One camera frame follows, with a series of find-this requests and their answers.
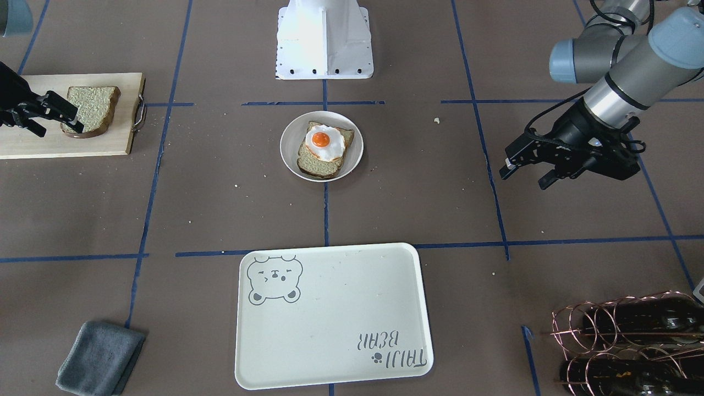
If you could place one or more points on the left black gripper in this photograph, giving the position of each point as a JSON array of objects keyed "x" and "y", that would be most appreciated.
[{"x": 572, "y": 124}]

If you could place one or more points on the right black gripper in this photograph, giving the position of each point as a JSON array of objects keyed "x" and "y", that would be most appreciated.
[{"x": 12, "y": 92}]

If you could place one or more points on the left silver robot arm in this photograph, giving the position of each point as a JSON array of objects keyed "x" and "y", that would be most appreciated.
[{"x": 630, "y": 62}]

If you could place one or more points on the white bear tray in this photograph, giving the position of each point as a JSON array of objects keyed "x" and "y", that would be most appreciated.
[{"x": 331, "y": 314}]

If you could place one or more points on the dark green wine bottle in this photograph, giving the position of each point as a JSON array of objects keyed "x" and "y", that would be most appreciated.
[{"x": 675, "y": 320}]

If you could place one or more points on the fried egg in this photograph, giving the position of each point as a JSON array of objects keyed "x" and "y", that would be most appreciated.
[{"x": 325, "y": 143}]

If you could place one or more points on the white round plate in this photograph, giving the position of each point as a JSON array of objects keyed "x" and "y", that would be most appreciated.
[{"x": 295, "y": 132}]

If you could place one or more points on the grey folded cloth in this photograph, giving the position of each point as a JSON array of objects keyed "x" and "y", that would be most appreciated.
[{"x": 101, "y": 359}]

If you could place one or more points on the copper wire bottle rack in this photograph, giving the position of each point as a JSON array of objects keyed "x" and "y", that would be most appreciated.
[{"x": 635, "y": 345}]

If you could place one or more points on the white pedestal column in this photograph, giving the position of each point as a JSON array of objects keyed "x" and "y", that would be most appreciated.
[{"x": 319, "y": 40}]

